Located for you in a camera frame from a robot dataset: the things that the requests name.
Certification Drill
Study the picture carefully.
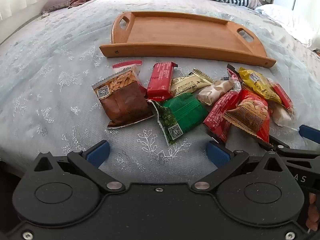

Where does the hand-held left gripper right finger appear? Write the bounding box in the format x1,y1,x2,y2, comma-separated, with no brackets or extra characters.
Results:
190,141,287,194

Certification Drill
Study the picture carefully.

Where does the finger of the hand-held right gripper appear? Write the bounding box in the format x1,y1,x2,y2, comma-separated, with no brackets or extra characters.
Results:
259,135,292,153
299,124,320,140

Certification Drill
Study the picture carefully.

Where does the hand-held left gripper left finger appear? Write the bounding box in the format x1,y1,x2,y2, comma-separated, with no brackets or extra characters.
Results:
32,140,127,194

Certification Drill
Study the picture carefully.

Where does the red gold nut packet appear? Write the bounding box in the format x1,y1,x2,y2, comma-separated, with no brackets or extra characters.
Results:
223,89,274,147

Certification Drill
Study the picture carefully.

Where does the red white biscuit packet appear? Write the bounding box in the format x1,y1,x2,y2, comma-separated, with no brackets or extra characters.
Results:
267,77,294,109

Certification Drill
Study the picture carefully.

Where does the brown almond snack packet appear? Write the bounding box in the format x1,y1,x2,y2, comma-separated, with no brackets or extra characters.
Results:
92,68,154,129

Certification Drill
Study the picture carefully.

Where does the green snack packet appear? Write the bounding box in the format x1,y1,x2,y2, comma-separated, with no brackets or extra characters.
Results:
148,92,208,146

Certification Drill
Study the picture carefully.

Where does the yellow snack packet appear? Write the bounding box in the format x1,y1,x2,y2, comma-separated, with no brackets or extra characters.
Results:
238,67,282,105

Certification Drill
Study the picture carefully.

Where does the beige gold snack packet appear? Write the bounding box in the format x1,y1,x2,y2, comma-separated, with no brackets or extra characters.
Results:
169,68,215,97

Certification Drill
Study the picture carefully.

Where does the red snack packet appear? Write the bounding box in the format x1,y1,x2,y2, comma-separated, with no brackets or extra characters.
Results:
146,62,178,102
226,64,242,83
203,91,242,143

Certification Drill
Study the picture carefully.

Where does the wooden tray with handles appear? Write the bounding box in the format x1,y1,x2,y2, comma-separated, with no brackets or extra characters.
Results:
99,11,277,68

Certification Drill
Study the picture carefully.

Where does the person's right hand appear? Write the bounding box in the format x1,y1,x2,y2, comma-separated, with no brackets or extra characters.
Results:
305,192,320,233

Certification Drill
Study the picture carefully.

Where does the clear peanut candy packet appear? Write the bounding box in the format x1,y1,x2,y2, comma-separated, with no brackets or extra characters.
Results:
197,79,242,106

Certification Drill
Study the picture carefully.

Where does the sheer snowflake cloth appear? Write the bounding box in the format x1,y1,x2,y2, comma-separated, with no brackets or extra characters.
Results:
0,0,320,180

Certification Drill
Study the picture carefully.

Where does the white red-edged snack packet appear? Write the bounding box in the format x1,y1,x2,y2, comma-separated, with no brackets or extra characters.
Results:
112,60,148,97

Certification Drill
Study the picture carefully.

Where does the white pillow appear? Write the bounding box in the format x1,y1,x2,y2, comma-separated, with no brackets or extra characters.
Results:
255,4,320,52

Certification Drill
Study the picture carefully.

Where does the mauve pillow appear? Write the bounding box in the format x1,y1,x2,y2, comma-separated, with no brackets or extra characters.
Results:
41,0,73,14

